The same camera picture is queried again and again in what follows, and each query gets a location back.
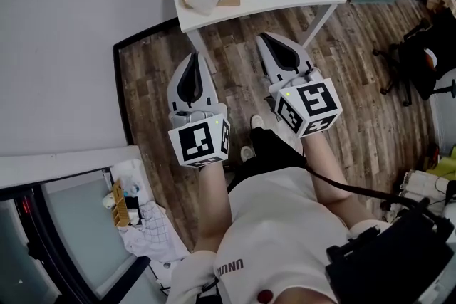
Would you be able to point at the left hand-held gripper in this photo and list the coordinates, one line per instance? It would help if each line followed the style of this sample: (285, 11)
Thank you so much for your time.
(196, 142)

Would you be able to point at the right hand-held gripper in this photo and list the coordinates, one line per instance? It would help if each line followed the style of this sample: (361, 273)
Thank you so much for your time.
(313, 99)

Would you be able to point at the person's right forearm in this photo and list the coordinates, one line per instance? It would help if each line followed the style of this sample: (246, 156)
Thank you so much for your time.
(324, 174)

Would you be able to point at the person's left forearm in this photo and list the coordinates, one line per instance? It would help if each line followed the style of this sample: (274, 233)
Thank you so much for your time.
(212, 203)

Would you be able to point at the white table leg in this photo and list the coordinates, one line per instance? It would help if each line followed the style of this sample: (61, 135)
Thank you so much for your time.
(318, 25)
(201, 50)

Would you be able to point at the person's white shoe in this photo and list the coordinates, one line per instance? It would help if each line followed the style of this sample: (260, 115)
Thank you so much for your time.
(257, 121)
(247, 153)

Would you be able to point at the black baseboard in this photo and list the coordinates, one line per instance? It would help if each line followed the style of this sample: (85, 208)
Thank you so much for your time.
(122, 82)

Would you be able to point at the person's black trousers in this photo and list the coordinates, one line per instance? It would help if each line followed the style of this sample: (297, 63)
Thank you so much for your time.
(270, 149)

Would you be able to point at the white plastic bag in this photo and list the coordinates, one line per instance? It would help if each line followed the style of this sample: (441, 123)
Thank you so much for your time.
(130, 174)

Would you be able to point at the black office chair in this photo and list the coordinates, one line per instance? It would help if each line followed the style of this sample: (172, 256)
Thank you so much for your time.
(417, 67)

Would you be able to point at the white checked cloth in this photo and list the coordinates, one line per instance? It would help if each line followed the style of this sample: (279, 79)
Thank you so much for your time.
(153, 231)

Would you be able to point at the person's white shirt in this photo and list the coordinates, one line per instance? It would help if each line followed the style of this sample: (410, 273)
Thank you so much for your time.
(278, 224)

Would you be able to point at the yellow-green foam pieces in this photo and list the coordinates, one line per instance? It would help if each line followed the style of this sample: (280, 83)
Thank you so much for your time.
(445, 163)

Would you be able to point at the red round badge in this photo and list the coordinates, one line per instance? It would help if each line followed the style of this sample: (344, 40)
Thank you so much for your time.
(265, 295)

